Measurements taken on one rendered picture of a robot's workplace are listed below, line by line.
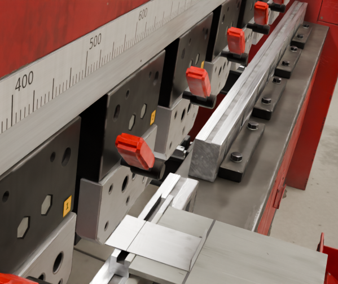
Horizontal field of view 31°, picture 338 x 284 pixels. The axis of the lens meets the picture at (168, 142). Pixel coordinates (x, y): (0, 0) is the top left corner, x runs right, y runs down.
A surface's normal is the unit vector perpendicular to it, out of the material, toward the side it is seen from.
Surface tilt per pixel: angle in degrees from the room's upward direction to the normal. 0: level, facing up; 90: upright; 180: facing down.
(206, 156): 90
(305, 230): 0
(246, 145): 0
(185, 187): 0
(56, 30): 90
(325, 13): 90
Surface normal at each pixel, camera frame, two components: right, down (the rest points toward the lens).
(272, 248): 0.15, -0.88
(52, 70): 0.94, 0.26
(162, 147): -0.31, 0.38
